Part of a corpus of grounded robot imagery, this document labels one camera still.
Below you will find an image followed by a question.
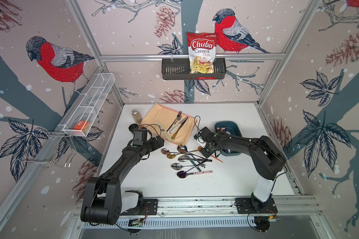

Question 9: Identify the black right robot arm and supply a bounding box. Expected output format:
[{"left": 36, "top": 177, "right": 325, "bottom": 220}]
[{"left": 194, "top": 127, "right": 286, "bottom": 205}]

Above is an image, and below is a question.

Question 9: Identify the red Chuba chips bag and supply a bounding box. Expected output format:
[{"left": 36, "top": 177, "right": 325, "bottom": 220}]
[{"left": 186, "top": 32, "right": 217, "bottom": 74}]

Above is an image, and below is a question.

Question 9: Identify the silver fork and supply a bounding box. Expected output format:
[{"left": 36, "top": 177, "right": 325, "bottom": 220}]
[{"left": 167, "top": 111, "right": 182, "bottom": 132}]

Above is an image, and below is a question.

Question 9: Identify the clear wire wall shelf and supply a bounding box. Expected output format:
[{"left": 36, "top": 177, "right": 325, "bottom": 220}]
[{"left": 63, "top": 73, "right": 115, "bottom": 137}]

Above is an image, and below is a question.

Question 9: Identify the teal plastic storage box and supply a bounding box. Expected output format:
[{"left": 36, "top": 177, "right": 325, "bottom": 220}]
[{"left": 214, "top": 121, "right": 242, "bottom": 156}]

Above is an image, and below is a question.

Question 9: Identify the brown spice jar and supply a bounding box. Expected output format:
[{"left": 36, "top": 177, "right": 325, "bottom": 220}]
[{"left": 132, "top": 109, "right": 142, "bottom": 124}]

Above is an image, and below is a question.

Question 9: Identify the peach cloth napkin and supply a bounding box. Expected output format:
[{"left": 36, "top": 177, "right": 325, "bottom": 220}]
[{"left": 140, "top": 104, "right": 197, "bottom": 145}]

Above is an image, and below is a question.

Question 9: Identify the blue spoon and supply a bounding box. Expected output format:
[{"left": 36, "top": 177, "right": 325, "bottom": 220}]
[{"left": 177, "top": 144, "right": 198, "bottom": 153}]

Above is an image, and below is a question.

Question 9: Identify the black round lid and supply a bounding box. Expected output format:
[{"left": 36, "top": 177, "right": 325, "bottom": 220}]
[{"left": 128, "top": 123, "right": 139, "bottom": 133}]

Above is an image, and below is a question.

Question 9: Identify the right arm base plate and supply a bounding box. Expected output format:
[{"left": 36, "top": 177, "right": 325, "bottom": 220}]
[{"left": 234, "top": 197, "right": 278, "bottom": 214}]

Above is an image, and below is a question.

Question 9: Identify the silver spoon black handle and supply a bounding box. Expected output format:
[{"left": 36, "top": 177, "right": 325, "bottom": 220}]
[{"left": 178, "top": 155, "right": 212, "bottom": 162}]

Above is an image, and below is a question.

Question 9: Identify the orange handled spoon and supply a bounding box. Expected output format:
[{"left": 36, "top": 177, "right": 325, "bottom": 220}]
[{"left": 197, "top": 146, "right": 223, "bottom": 163}]

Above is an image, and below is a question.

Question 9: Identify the wire hook rack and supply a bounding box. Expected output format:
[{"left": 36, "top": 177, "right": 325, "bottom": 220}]
[{"left": 17, "top": 130, "right": 77, "bottom": 169}]

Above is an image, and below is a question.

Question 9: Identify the gold spoon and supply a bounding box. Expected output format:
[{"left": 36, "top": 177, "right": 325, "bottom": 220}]
[{"left": 167, "top": 152, "right": 194, "bottom": 159}]

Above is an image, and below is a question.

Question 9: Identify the gold cream handled knife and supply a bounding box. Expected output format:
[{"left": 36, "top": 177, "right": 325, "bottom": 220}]
[{"left": 156, "top": 120, "right": 173, "bottom": 141}]

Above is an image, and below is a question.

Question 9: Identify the black wall basket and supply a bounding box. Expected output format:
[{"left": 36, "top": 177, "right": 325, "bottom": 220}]
[{"left": 162, "top": 58, "right": 227, "bottom": 80}]

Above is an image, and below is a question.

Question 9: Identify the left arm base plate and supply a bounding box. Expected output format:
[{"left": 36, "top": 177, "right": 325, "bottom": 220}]
[{"left": 117, "top": 199, "right": 158, "bottom": 216}]

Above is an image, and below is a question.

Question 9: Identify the small red box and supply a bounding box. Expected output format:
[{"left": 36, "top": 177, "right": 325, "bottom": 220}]
[{"left": 73, "top": 120, "right": 89, "bottom": 131}]

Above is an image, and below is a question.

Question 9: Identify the purple spoon pink handle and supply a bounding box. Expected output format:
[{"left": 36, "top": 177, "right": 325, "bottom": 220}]
[{"left": 177, "top": 170, "right": 213, "bottom": 179}]

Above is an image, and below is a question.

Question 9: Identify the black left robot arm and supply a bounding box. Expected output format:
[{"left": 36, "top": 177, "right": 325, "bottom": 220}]
[{"left": 80, "top": 128, "right": 165, "bottom": 225}]

